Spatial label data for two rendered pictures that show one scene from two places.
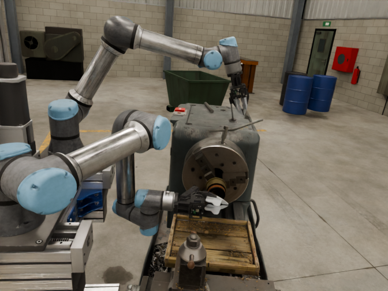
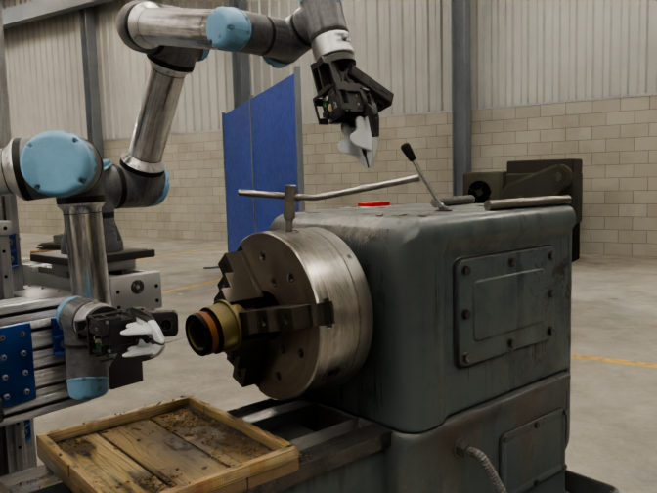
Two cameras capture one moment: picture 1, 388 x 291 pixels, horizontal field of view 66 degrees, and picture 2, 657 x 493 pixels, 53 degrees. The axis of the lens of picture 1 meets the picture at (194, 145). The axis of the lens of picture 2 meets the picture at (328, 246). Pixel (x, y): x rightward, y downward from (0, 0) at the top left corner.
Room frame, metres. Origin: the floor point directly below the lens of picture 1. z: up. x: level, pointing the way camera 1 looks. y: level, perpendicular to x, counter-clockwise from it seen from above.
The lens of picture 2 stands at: (0.57, -1.09, 1.33)
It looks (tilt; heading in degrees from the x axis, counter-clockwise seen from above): 6 degrees down; 49
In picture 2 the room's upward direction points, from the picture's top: 2 degrees counter-clockwise
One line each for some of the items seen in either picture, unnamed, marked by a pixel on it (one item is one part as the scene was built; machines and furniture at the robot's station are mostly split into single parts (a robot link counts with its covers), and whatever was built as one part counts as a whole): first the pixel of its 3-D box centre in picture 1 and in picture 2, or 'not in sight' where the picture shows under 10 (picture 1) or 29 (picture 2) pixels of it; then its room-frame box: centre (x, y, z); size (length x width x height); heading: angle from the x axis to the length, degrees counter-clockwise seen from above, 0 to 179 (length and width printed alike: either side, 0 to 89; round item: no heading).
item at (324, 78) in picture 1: (321, 93); not in sight; (7.98, -3.23, 0.44); 0.59 x 0.59 x 0.88
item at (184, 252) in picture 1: (192, 248); not in sight; (0.69, -0.02, 1.13); 0.08 x 0.08 x 0.03
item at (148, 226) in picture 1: (146, 219); (88, 366); (1.04, 0.17, 0.98); 0.11 x 0.08 x 0.11; 59
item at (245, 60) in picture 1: (240, 73); not in sight; (10.26, -1.35, 0.50); 1.61 x 0.44 x 1.00; 16
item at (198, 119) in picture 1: (211, 146); (422, 292); (1.72, -0.10, 1.06); 0.59 x 0.48 x 0.39; 179
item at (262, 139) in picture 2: not in sight; (254, 192); (5.22, 5.55, 1.18); 4.12 x 0.80 x 2.35; 67
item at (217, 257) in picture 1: (211, 241); (162, 451); (1.05, -0.11, 0.89); 0.36 x 0.30 x 0.04; 89
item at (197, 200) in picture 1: (189, 204); (111, 331); (1.02, 0.00, 1.08); 0.12 x 0.09 x 0.08; 89
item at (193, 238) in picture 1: (193, 239); not in sight; (0.69, -0.02, 1.17); 0.04 x 0.04 x 0.03
